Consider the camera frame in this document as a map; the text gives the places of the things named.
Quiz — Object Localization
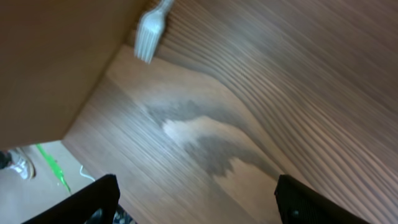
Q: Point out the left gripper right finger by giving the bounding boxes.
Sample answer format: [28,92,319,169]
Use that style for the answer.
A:
[274,174,369,224]

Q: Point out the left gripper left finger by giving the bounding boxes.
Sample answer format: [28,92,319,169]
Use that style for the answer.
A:
[24,174,121,224]

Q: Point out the white plastic fork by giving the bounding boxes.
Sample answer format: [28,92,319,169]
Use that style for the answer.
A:
[134,0,174,64]

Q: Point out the green tape strip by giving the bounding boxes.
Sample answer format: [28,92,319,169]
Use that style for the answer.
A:
[35,144,72,194]

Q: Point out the white sneaker on floor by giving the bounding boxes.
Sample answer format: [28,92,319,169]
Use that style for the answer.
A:
[1,147,35,180]

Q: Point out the white cord on floor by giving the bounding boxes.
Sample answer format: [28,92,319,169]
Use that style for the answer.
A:
[79,164,96,182]

